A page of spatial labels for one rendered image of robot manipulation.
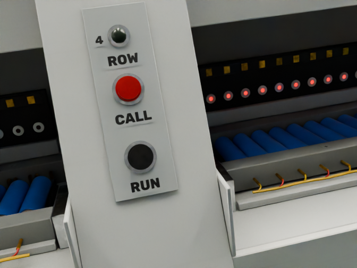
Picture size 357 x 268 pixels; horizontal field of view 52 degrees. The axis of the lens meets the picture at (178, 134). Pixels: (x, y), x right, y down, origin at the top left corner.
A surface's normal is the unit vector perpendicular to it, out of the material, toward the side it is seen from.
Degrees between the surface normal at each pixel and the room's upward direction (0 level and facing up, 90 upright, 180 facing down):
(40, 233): 110
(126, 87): 90
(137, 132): 90
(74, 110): 90
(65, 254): 20
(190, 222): 90
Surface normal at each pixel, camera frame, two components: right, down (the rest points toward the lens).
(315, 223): -0.11, -0.94
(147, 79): 0.14, -0.04
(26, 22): 0.19, 0.30
